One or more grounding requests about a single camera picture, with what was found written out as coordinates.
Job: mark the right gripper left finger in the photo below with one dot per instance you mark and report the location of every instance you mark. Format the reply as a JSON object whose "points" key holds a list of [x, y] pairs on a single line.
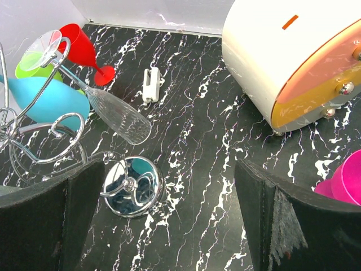
{"points": [[44, 226]]}

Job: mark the chrome wine glass rack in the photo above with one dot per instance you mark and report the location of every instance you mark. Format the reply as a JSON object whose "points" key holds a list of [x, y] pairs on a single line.
{"points": [[133, 185]]}

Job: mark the pink wine glass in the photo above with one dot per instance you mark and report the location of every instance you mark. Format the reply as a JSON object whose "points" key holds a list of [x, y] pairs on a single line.
{"points": [[344, 185]]}

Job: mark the clear champagne flute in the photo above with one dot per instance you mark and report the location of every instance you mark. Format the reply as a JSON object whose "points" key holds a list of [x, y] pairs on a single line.
{"points": [[121, 117]]}

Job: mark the red wine glass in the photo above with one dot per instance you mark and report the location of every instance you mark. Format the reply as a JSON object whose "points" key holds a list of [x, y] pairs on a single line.
{"points": [[82, 52]]}

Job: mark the green wine glass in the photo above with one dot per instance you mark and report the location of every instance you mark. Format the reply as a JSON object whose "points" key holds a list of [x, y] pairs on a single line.
{"points": [[37, 72]]}

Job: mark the cyan wine glass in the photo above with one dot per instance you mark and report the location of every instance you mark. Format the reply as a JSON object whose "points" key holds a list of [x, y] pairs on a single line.
{"points": [[56, 100]]}

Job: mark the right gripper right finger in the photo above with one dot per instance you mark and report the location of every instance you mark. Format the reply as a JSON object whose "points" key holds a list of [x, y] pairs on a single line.
{"points": [[291, 228]]}

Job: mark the white cylindrical stool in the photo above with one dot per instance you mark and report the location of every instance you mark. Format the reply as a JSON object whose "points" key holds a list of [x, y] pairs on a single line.
{"points": [[297, 61]]}

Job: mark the clear tumbler glass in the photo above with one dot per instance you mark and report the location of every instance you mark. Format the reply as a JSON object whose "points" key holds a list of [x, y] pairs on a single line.
{"points": [[4, 190]]}

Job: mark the small white clip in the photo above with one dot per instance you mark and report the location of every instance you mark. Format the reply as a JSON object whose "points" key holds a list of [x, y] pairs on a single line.
{"points": [[151, 85]]}

